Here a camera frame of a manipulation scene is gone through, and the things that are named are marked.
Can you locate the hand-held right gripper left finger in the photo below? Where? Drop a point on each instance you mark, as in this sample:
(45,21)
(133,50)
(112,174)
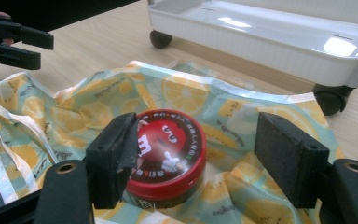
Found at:
(108,155)

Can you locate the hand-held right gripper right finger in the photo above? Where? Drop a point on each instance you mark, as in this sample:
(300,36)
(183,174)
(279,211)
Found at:
(289,155)

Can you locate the candy jar with red lid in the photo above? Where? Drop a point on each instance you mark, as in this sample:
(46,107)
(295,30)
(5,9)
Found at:
(171,146)

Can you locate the lemon print plastic bag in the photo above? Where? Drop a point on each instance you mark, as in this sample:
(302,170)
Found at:
(180,90)

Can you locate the white plastic cart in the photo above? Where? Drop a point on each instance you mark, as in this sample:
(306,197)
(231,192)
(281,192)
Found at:
(261,40)

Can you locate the black caster wheel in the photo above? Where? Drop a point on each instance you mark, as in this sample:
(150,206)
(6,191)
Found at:
(160,39)
(331,101)

